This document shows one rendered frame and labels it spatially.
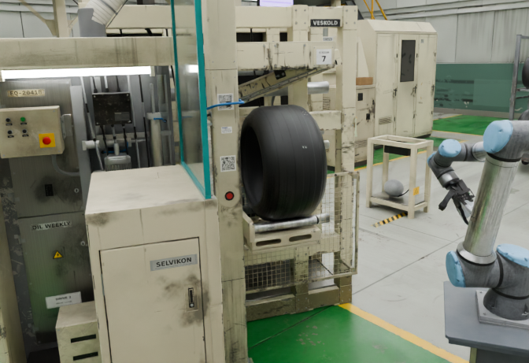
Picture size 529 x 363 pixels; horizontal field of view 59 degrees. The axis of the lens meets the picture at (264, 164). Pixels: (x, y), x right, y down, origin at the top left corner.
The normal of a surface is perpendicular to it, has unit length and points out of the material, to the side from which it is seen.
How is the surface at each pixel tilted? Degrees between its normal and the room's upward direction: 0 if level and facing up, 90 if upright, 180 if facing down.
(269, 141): 65
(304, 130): 48
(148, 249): 90
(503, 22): 90
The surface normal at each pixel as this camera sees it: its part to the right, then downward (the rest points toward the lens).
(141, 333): 0.31, 0.21
